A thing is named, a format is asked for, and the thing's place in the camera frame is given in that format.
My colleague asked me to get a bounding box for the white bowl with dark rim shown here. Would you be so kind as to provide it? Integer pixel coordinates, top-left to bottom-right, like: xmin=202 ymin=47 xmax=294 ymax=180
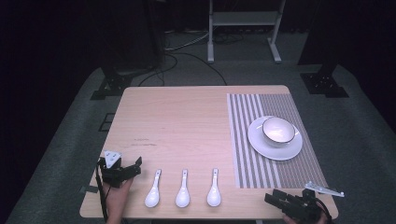
xmin=262 ymin=116 xmax=296 ymax=148

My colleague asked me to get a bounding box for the white ceramic spoon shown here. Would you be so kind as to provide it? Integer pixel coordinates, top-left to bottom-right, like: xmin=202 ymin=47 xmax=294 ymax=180
xmin=144 ymin=168 xmax=163 ymax=209
xmin=206 ymin=168 xmax=222 ymax=208
xmin=175 ymin=168 xmax=191 ymax=209

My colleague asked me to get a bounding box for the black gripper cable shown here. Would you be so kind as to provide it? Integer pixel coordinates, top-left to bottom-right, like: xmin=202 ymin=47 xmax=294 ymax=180
xmin=315 ymin=198 xmax=334 ymax=224
xmin=94 ymin=163 xmax=112 ymax=222

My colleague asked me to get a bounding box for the grey striped placemat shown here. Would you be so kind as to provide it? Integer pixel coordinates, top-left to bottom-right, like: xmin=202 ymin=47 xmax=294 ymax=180
xmin=226 ymin=92 xmax=329 ymax=189

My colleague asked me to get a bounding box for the white metal stand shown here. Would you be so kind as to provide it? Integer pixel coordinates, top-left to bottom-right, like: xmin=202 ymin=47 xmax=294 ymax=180
xmin=206 ymin=0 xmax=287 ymax=64

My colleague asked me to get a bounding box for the person's right hand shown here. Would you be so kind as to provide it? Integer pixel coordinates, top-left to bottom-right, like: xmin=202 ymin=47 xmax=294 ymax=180
xmin=282 ymin=214 xmax=329 ymax=224

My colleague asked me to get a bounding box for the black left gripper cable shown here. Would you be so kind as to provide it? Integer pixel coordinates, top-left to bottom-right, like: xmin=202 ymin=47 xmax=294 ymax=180
xmin=94 ymin=163 xmax=112 ymax=222

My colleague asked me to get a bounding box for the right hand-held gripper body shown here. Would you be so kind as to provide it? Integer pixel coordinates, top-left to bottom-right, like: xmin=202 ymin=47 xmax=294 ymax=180
xmin=280 ymin=181 xmax=346 ymax=224

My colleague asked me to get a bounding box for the grey floor cable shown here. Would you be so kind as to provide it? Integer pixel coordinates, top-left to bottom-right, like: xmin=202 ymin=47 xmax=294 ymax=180
xmin=163 ymin=29 xmax=210 ymax=52

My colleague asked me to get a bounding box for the black metal stand base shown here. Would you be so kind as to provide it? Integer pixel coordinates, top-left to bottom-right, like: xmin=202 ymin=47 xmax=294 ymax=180
xmin=90 ymin=65 xmax=134 ymax=101
xmin=299 ymin=62 xmax=350 ymax=99

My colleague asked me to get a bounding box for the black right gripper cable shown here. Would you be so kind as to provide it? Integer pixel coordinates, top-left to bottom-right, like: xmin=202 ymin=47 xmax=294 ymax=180
xmin=315 ymin=198 xmax=334 ymax=224

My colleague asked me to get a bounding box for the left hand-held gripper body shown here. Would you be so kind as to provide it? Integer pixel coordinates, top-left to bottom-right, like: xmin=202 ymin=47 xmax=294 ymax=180
xmin=96 ymin=149 xmax=142 ymax=189

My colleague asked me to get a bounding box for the white round plate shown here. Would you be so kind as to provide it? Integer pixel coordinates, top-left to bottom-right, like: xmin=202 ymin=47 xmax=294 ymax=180
xmin=247 ymin=115 xmax=304 ymax=161

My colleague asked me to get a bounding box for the long black floor cable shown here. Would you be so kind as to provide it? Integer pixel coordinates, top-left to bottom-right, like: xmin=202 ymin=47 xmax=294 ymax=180
xmin=137 ymin=51 xmax=229 ymax=88

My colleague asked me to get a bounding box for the person's left hand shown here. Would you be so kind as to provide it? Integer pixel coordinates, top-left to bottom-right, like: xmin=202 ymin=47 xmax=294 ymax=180
xmin=103 ymin=177 xmax=134 ymax=224

